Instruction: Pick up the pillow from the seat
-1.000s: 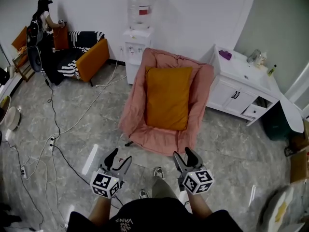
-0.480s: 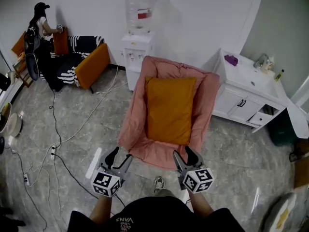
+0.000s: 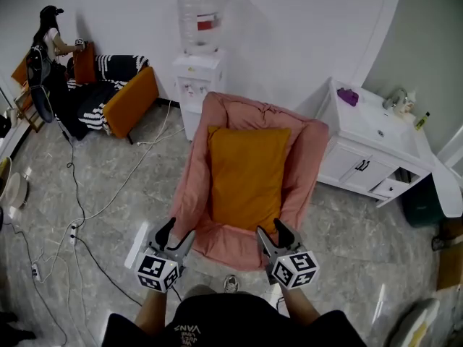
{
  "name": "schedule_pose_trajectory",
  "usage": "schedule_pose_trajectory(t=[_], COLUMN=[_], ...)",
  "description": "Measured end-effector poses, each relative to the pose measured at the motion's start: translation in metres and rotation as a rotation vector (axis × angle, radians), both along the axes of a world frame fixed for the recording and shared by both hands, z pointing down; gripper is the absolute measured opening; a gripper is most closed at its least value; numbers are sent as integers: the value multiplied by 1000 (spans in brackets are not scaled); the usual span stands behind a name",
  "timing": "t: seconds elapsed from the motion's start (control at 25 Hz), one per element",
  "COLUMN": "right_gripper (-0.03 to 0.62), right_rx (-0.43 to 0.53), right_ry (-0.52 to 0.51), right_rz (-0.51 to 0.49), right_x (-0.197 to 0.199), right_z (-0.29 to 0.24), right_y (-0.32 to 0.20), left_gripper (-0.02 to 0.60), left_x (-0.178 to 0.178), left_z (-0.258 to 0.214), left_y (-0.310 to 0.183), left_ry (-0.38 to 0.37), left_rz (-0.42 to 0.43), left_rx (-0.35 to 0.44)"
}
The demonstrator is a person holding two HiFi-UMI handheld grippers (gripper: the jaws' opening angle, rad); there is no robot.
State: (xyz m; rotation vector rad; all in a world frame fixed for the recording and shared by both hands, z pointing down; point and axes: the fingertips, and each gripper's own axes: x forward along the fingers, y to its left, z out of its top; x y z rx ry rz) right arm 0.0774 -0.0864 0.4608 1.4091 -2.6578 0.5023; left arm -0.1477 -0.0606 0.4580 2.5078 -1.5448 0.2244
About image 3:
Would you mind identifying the black cable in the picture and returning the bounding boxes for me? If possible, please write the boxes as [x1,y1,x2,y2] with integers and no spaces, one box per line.
[54,119,144,307]

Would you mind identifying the person's grey shoe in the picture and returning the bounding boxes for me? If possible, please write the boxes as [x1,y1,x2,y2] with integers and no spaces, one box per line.
[223,274,240,294]

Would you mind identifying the white and yellow cushion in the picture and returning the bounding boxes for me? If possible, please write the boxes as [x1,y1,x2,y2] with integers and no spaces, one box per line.
[383,297,441,347]

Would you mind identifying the person's left forearm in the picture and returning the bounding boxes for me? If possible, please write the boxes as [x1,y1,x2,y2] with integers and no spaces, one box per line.
[135,286,169,336]

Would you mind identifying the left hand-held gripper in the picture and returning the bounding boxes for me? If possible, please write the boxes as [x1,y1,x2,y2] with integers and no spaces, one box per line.
[136,217,197,294]

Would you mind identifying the green bottle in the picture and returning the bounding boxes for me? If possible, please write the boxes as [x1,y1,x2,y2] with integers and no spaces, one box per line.
[414,111,431,132]

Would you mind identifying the person's right forearm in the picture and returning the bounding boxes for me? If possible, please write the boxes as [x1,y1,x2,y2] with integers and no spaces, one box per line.
[280,285,323,327]

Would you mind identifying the white sink cabinet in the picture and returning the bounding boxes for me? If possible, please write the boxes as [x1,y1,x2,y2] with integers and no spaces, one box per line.
[315,77,438,208]

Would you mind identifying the orange pillow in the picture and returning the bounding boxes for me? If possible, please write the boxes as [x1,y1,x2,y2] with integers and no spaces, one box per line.
[72,42,97,85]

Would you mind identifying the white door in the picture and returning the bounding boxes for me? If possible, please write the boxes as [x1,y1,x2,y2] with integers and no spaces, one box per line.
[430,124,463,219]

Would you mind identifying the orange sofa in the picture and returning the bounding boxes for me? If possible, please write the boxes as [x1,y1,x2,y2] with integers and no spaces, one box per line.
[66,53,161,145]

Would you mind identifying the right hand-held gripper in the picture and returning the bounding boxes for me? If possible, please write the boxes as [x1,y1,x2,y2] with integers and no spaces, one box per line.
[255,218,321,291]

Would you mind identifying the purple cloth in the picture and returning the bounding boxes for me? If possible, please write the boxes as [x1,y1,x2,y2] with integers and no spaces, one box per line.
[336,87,360,107]

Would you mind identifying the pink padded seat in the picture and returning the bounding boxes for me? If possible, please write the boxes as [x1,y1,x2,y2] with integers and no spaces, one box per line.
[169,91,331,272]

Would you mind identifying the mustard yellow pillow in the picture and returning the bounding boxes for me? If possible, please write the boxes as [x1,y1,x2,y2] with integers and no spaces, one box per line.
[207,125,292,236]

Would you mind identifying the black white striped blanket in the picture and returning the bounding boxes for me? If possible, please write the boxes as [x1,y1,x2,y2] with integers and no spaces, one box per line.
[66,53,150,132]

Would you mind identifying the clear water bottle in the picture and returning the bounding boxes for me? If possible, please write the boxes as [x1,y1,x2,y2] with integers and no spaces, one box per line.
[176,0,229,55]

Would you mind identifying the chrome faucet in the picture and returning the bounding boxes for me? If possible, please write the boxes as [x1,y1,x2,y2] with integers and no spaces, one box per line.
[382,87,409,111]

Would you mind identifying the white cable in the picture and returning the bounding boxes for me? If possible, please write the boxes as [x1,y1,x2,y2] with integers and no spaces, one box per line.
[35,98,186,285]

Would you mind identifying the person's black shirt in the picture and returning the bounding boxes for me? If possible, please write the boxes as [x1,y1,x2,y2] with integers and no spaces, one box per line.
[101,293,367,347]

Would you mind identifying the cardboard box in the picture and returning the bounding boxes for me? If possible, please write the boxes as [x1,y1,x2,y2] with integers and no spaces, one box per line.
[435,218,463,292]

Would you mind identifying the black shoes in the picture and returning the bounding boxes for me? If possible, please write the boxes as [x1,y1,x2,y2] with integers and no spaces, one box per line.
[0,311,38,343]

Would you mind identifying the dark green bin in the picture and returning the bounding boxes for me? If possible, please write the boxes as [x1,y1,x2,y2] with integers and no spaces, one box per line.
[400,173,446,228]

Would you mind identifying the white round stool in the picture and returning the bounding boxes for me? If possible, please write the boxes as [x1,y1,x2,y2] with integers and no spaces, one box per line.
[0,156,30,210]

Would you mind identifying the white water dispenser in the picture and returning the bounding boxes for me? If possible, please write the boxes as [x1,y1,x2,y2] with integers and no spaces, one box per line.
[171,48,228,143]

